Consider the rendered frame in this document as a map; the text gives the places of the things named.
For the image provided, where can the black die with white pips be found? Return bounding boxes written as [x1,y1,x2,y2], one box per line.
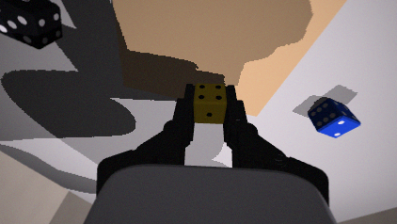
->
[0,0,63,49]

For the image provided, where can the blue die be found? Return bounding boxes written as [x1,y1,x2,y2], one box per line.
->
[308,99,361,138]

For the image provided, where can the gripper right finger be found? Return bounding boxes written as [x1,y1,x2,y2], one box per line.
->
[223,85,329,207]

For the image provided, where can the yellow die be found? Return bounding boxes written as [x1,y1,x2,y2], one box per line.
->
[193,84,227,124]

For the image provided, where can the tan flat square mat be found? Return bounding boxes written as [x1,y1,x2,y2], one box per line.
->
[113,0,347,117]

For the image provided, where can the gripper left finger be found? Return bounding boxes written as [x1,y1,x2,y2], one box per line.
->
[96,84,195,197]

